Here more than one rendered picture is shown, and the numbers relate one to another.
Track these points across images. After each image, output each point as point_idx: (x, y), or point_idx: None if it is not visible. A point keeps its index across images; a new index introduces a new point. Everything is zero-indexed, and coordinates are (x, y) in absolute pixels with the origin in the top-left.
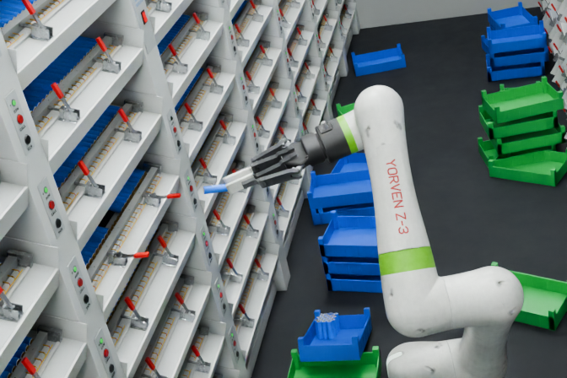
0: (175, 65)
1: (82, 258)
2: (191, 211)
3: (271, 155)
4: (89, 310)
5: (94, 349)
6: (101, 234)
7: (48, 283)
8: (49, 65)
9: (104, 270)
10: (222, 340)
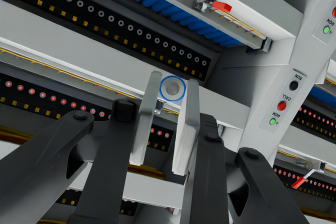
0: None
1: (256, 111)
2: None
3: (29, 202)
4: (300, 68)
5: (334, 37)
6: None
7: (295, 150)
8: None
9: (224, 15)
10: None
